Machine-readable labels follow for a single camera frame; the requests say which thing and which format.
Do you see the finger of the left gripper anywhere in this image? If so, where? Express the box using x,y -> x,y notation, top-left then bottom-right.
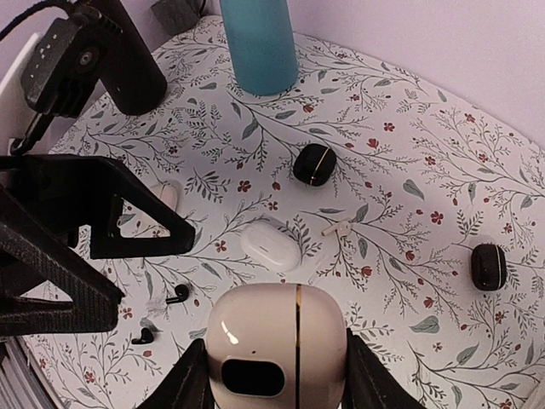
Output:
1,155 -> 195,259
1,189 -> 124,337

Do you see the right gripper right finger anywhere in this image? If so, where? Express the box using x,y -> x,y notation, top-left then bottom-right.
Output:
342,329 -> 423,409

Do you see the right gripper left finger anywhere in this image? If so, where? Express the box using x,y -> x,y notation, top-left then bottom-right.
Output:
144,338 -> 213,409

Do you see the beige earbud charging case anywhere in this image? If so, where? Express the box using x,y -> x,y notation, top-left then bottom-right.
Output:
205,284 -> 347,408

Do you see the white stem earbud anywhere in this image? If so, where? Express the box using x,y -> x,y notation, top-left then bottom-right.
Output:
321,220 -> 352,237

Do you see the small white earbud case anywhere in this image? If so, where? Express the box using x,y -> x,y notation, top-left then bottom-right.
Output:
149,181 -> 181,211

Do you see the white oval earbud case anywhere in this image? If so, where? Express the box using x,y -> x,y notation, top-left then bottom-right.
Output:
240,222 -> 301,273

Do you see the black earbud case right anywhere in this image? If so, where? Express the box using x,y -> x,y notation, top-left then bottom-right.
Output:
470,244 -> 508,291

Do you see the black round earbud case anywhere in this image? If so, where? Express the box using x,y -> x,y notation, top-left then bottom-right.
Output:
292,143 -> 337,187

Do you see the black earbud lower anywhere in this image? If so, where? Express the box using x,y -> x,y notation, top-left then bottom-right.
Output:
131,327 -> 155,345

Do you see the black earbud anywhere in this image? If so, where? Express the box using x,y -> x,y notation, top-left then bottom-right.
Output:
131,327 -> 155,345
165,285 -> 190,305

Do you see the black earbud upper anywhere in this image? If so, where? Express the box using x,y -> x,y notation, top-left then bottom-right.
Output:
165,285 -> 190,305

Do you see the black cylindrical cup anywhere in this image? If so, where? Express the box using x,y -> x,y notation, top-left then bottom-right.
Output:
77,0 -> 167,116

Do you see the floral patterned table mat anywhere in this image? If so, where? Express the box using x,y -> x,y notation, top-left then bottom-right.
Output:
26,17 -> 544,408

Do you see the teal cylindrical cup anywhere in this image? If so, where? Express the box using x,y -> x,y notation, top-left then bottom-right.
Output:
220,0 -> 298,96

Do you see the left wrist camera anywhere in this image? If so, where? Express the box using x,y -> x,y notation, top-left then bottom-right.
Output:
9,5 -> 123,156

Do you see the left black cable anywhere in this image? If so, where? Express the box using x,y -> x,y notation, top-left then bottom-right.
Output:
0,0 -> 73,43

